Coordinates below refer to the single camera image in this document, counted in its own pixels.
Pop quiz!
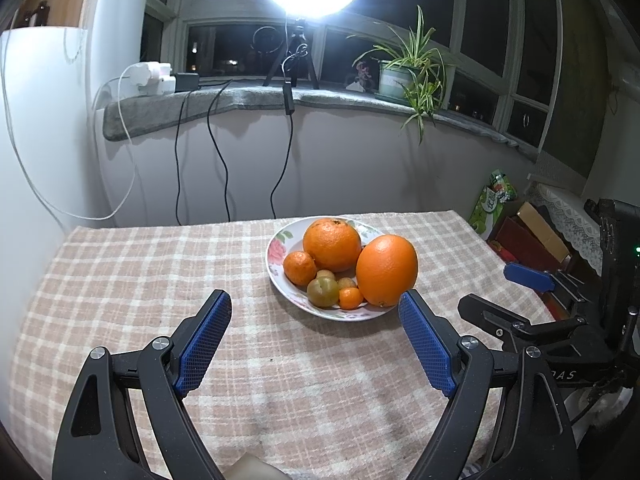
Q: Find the white charger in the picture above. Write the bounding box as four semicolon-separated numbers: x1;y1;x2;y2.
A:
131;61;177;96

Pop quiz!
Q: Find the white floral plate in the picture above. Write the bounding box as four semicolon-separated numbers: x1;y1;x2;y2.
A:
265;214;401;321

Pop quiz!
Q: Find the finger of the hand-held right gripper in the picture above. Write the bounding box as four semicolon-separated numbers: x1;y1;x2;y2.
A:
457;294;601;357
502;261;601;307

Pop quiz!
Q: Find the black tripod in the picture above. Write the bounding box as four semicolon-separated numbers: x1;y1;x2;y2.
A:
263;16;320;91

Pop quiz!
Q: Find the long white cable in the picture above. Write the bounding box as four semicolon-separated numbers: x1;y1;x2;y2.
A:
0;30;138;221

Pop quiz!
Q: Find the potted spider plant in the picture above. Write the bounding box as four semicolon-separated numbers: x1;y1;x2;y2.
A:
346;6;458;147

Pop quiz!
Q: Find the checked blanket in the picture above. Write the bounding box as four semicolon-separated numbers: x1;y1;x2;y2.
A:
7;210;556;480

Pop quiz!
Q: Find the black cable with switch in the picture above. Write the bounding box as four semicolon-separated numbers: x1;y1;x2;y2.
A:
270;45;297;220

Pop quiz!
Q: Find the green bag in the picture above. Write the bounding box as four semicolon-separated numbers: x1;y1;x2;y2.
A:
470;170;518;236

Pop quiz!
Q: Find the small dark-leaved plant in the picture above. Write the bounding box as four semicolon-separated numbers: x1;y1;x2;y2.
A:
345;60;376;93

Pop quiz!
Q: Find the short white cable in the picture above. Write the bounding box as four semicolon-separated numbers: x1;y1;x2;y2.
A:
92;66;135;142

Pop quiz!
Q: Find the white framed window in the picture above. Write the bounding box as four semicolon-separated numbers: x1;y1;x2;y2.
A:
142;0;562;149

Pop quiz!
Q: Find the medium mandarin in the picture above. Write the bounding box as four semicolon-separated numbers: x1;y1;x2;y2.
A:
283;251;318;287

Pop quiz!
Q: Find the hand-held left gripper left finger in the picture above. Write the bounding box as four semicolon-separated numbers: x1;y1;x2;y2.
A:
52;289;233;480

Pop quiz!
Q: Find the white lace cloth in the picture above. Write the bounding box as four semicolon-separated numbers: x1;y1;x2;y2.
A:
527;180;607;272

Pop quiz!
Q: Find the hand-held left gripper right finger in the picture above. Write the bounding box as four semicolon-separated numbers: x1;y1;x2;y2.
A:
398;289;577;480

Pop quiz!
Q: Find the brown cardboard box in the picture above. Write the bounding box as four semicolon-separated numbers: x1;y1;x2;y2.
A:
516;202;572;264

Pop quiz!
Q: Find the green plum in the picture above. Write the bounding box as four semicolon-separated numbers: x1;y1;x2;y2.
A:
306;277;340;308

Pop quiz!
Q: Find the large round orange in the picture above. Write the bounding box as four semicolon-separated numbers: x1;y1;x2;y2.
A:
303;217;362;273

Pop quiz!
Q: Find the large oval orange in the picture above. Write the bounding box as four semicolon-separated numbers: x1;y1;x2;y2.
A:
355;234;419;308

